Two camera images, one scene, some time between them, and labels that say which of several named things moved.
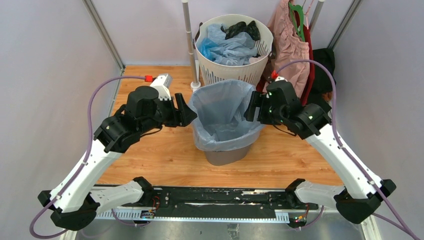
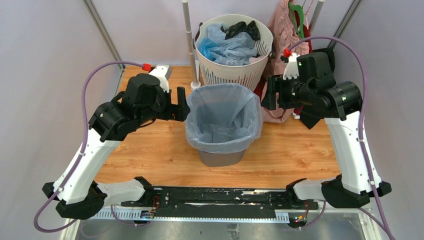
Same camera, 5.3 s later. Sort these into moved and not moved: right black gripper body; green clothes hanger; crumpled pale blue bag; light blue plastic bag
Moved: right black gripper body
Not moved: green clothes hanger; crumpled pale blue bag; light blue plastic bag
